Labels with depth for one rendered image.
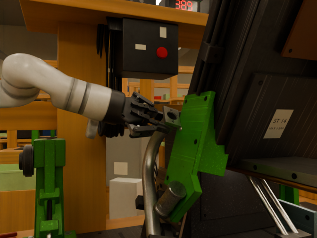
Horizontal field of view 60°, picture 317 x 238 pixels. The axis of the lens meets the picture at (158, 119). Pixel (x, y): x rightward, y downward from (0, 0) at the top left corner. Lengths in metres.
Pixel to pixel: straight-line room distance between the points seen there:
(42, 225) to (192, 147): 0.36
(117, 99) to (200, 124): 0.18
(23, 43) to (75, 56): 10.38
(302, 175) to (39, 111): 0.74
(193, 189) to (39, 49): 10.69
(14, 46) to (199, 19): 10.57
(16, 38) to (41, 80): 10.78
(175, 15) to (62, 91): 0.43
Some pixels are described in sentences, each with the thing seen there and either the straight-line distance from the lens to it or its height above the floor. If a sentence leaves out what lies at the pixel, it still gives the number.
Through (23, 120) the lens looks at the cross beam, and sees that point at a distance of 0.93.
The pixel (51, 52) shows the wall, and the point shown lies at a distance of 10.99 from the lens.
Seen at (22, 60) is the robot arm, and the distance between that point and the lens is 0.57.
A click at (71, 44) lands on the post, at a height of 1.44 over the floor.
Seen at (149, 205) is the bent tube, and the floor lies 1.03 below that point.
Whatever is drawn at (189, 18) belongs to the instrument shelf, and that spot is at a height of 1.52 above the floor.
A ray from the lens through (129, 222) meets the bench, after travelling 0.97.
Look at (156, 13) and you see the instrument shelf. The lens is 0.83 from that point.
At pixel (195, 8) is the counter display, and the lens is 0.93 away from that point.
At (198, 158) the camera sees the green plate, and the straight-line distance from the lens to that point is 0.54.
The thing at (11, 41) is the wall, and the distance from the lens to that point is 11.35.
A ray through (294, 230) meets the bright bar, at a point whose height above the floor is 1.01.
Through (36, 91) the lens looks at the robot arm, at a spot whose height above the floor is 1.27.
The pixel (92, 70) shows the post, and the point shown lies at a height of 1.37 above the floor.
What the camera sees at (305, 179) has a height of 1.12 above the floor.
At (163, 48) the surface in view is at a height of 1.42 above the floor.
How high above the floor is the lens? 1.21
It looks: level
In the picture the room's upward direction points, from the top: straight up
